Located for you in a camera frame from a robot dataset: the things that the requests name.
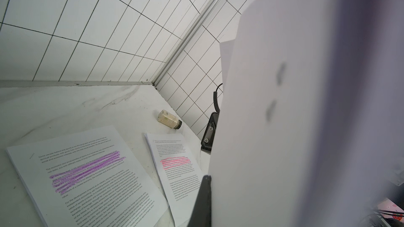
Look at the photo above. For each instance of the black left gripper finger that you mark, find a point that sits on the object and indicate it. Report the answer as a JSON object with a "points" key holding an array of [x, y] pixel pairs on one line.
{"points": [[201, 215]]}

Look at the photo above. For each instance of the pink highlighted paper document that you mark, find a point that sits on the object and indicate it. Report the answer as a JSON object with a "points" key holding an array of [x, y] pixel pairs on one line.
{"points": [[179, 173]]}

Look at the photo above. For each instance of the purple highlighted paper document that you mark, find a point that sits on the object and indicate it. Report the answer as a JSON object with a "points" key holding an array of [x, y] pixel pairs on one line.
{"points": [[88, 179]]}

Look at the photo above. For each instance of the blue highlighted paper document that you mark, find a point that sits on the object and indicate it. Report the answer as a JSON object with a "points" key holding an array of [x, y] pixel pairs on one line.
{"points": [[312, 118]]}

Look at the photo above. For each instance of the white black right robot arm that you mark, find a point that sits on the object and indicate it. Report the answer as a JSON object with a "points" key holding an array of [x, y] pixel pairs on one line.
{"points": [[209, 134]]}

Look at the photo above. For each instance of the small beige spice jar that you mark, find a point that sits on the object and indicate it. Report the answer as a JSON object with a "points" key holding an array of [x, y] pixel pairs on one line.
{"points": [[169, 120]]}

